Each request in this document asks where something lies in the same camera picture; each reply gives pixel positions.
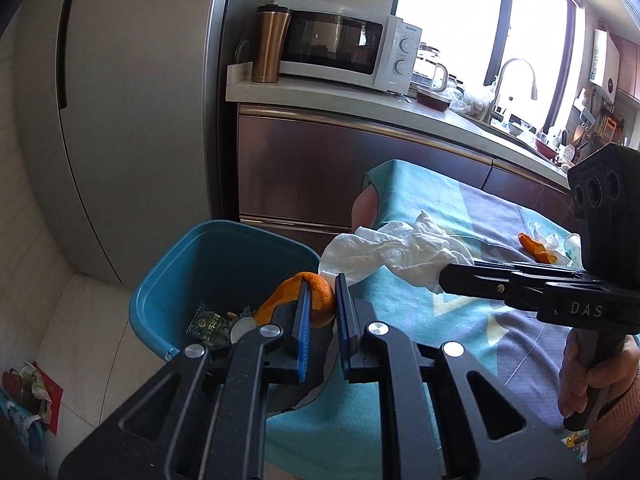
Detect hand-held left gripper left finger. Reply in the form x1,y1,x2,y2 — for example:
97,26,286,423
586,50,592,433
59,274,313,480

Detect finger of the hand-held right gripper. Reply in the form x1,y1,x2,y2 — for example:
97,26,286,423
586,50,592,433
472,259,584,277
439,263,592,312

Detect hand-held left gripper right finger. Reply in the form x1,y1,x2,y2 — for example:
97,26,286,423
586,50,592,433
334,272,586,480

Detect orange peel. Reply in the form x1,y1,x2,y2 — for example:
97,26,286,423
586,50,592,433
255,271,336,331
517,232,556,263

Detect dotted white paper cup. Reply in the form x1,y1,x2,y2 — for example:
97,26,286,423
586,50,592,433
229,317,257,345

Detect blue plastic bin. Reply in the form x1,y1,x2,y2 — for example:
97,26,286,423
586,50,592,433
129,220,322,366

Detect person's right forearm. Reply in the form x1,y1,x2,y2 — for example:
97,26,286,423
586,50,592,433
582,365,640,480

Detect person's right hand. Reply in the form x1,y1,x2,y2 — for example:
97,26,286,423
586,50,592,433
557,330,640,421

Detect clear green plastic wrapper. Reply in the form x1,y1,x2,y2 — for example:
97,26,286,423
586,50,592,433
562,234,583,267

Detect teal grey striped cloth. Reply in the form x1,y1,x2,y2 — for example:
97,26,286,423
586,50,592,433
262,159,640,480

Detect green snack packet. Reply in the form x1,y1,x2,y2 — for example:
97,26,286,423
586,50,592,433
186,302,236,343

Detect white water heater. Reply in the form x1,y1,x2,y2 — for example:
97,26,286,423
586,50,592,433
590,29,621,103

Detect brown base cabinet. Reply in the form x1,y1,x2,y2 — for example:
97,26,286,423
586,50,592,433
236,102,581,241

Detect steel kitchen faucet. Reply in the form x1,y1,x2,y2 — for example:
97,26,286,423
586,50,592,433
487,58,538,123

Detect clear plastic bag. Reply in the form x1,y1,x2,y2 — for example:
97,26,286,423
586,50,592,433
450,80,493,118

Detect dark red lidded bowl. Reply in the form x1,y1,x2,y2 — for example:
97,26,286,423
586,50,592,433
416,86,452,112

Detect glass electric kettle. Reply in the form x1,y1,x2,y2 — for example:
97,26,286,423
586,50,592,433
411,42,449,92

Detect kitchen window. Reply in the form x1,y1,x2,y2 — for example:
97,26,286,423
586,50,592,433
395,0,586,131

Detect red plastic bag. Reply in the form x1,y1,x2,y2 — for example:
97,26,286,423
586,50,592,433
1,361,65,433

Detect printed plastic bag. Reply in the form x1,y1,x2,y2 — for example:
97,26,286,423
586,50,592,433
17,362,53,416

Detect grey refrigerator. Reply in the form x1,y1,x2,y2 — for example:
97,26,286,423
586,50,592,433
15,0,236,286

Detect white microwave oven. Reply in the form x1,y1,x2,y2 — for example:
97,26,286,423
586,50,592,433
274,0,423,95

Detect copper travel tumbler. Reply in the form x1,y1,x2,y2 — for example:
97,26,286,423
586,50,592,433
251,4,292,84

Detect wall utensil rack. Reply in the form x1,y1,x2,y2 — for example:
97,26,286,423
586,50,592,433
572,87,626,141

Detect pink wall cabinet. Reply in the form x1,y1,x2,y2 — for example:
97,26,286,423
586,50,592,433
612,35,640,101

